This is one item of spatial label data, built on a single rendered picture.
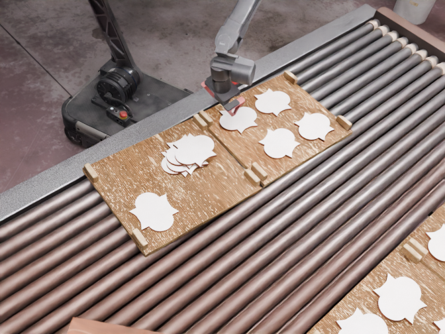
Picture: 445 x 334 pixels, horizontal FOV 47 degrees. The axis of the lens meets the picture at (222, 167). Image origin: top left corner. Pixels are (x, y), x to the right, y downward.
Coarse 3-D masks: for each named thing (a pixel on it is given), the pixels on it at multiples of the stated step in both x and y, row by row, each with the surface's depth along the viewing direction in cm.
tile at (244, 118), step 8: (224, 112) 170; (232, 112) 171; (240, 112) 171; (248, 112) 172; (224, 120) 168; (232, 120) 169; (240, 120) 169; (248, 120) 169; (224, 128) 166; (232, 128) 166; (240, 128) 167; (248, 128) 168
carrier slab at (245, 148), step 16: (272, 80) 185; (240, 96) 178; (304, 96) 181; (208, 112) 171; (256, 112) 173; (288, 112) 175; (304, 112) 176; (320, 112) 177; (208, 128) 166; (256, 128) 169; (272, 128) 170; (288, 128) 170; (336, 128) 173; (224, 144) 163; (240, 144) 163; (256, 144) 164; (304, 144) 166; (320, 144) 167; (240, 160) 159; (256, 160) 160; (272, 160) 160; (288, 160) 161; (304, 160) 162; (272, 176) 156
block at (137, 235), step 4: (132, 232) 136; (136, 232) 135; (132, 236) 137; (136, 236) 135; (140, 236) 135; (136, 240) 136; (140, 240) 134; (144, 240) 134; (140, 244) 134; (144, 244) 133; (144, 248) 134
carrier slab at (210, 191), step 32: (192, 128) 165; (128, 160) 154; (160, 160) 155; (224, 160) 158; (128, 192) 146; (160, 192) 148; (192, 192) 149; (224, 192) 150; (256, 192) 153; (128, 224) 140; (192, 224) 142
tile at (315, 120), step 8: (304, 120) 172; (312, 120) 173; (320, 120) 173; (328, 120) 174; (304, 128) 170; (312, 128) 170; (320, 128) 171; (328, 128) 171; (304, 136) 168; (312, 136) 168; (320, 136) 168
